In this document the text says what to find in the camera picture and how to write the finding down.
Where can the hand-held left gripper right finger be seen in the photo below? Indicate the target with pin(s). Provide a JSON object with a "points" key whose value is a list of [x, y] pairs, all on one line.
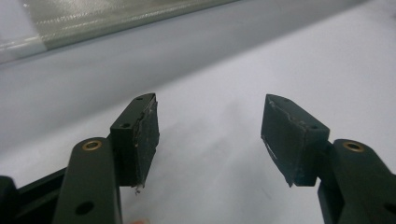
{"points": [[289, 143]]}

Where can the white frame bar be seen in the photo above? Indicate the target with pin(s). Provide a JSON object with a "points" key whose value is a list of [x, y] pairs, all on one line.
{"points": [[21, 49]]}

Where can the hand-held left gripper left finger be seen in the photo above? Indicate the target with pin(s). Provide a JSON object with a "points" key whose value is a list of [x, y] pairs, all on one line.
{"points": [[130, 146]]}

